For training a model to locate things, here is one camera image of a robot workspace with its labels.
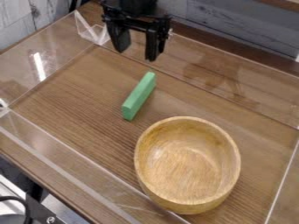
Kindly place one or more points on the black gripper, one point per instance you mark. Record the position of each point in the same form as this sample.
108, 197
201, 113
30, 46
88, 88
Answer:
141, 15

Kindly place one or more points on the clear acrylic corner bracket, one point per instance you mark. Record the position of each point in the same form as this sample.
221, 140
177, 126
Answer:
94, 33

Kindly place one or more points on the brown wooden bowl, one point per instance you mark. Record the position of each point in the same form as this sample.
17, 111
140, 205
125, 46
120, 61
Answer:
188, 164

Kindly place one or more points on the clear acrylic tray wall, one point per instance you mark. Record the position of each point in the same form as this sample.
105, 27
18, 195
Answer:
74, 146

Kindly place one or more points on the green rectangular block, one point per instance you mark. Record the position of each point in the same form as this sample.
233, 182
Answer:
137, 99

